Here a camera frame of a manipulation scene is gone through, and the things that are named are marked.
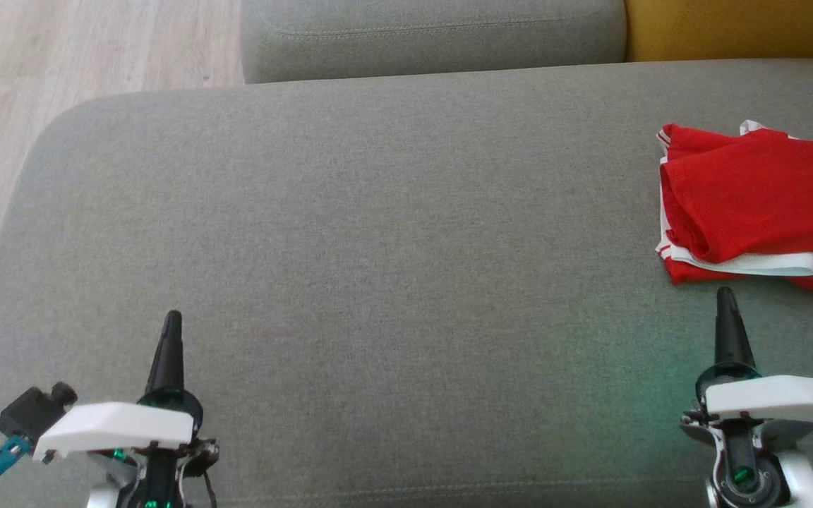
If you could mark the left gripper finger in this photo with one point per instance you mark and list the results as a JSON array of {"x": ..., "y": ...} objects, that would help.
[{"x": 168, "y": 360}]

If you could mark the large grey sofa seat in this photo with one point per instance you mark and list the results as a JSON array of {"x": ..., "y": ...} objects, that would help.
[{"x": 378, "y": 282}]

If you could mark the big yellow sofa back cushion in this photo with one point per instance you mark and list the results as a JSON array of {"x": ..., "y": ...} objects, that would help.
[{"x": 738, "y": 28}]

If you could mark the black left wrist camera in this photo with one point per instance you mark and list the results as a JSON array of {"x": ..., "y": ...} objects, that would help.
[{"x": 32, "y": 413}]

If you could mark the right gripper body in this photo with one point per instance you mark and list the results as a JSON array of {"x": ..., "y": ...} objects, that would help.
[{"x": 773, "y": 402}]

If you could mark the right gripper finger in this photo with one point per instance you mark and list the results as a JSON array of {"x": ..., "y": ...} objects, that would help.
[{"x": 732, "y": 339}]

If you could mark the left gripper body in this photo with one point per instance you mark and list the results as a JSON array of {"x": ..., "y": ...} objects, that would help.
[{"x": 117, "y": 427}]

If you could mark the red garment with thin stripes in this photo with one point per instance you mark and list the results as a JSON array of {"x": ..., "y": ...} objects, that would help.
[{"x": 752, "y": 190}]

